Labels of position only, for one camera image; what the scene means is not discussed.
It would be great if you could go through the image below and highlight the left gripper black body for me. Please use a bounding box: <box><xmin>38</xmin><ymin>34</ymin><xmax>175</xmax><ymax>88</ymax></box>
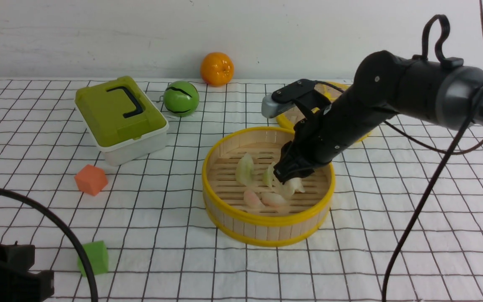
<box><xmin>0</xmin><ymin>243</ymin><xmax>55</xmax><ymax>302</ymax></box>

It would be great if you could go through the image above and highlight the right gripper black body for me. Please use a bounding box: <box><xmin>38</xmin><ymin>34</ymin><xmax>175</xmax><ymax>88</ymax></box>
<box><xmin>274</xmin><ymin>115</ymin><xmax>351</xmax><ymax>183</ymax></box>

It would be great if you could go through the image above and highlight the pale pink dumpling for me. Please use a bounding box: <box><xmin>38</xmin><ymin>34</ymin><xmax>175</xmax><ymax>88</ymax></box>
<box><xmin>261</xmin><ymin>192</ymin><xmax>289</xmax><ymax>208</ymax></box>

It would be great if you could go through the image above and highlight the pale green dumpling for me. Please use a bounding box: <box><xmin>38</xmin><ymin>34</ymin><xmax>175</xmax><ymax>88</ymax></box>
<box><xmin>234</xmin><ymin>153</ymin><xmax>254</xmax><ymax>187</ymax></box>

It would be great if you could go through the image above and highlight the white plain dumpling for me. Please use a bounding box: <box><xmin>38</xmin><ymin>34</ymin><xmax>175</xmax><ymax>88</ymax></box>
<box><xmin>273</xmin><ymin>178</ymin><xmax>305</xmax><ymax>199</ymax></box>

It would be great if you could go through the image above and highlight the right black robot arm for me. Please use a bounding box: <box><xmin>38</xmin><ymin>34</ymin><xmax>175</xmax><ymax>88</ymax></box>
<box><xmin>261</xmin><ymin>50</ymin><xmax>483</xmax><ymax>183</ymax></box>

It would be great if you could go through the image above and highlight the woven steamer lid yellow rim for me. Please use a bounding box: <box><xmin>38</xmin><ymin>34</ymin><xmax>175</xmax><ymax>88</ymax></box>
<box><xmin>294</xmin><ymin>81</ymin><xmax>379</xmax><ymax>145</ymax></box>

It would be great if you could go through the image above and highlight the bamboo steamer tray yellow rim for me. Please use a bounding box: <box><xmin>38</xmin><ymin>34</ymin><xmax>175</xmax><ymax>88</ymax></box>
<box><xmin>202</xmin><ymin>127</ymin><xmax>336</xmax><ymax>247</ymax></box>

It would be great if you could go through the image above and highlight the green foam cube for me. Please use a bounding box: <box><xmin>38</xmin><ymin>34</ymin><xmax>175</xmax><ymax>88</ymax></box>
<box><xmin>83</xmin><ymin>240</ymin><xmax>109</xmax><ymax>276</ymax></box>

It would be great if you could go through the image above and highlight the toy orange fruit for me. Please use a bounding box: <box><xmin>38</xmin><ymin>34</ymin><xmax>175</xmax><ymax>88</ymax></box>
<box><xmin>200</xmin><ymin>52</ymin><xmax>235</xmax><ymax>87</ymax></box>

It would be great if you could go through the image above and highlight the orange foam cube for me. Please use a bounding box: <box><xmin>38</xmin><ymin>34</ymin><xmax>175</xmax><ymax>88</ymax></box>
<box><xmin>74</xmin><ymin>164</ymin><xmax>109</xmax><ymax>196</ymax></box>

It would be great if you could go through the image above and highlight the green toy ball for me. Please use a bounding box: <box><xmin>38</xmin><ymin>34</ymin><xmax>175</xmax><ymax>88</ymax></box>
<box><xmin>163</xmin><ymin>81</ymin><xmax>200</xmax><ymax>117</ymax></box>

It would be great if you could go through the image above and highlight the white grid tablecloth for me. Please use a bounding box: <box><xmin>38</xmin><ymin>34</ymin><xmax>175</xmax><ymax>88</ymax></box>
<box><xmin>0</xmin><ymin>78</ymin><xmax>483</xmax><ymax>302</ymax></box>

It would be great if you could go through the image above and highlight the green lid white box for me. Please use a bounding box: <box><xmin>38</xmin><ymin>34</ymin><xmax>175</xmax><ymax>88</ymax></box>
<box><xmin>75</xmin><ymin>76</ymin><xmax>169</xmax><ymax>167</ymax></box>

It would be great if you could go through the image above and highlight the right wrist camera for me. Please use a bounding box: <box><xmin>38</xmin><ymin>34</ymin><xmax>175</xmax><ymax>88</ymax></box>
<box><xmin>261</xmin><ymin>79</ymin><xmax>330</xmax><ymax>119</ymax></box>

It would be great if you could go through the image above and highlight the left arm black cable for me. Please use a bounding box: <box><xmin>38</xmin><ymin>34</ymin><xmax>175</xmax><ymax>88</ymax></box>
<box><xmin>0</xmin><ymin>182</ymin><xmax>99</xmax><ymax>302</ymax></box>

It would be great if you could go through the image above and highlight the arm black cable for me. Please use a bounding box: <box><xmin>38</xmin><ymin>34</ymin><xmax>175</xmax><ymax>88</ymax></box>
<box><xmin>309</xmin><ymin>0</ymin><xmax>483</xmax><ymax>302</ymax></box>
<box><xmin>0</xmin><ymin>182</ymin><xmax>99</xmax><ymax>302</ymax></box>

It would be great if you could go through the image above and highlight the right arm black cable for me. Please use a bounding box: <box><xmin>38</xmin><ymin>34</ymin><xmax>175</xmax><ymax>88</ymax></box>
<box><xmin>309</xmin><ymin>0</ymin><xmax>483</xmax><ymax>302</ymax></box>

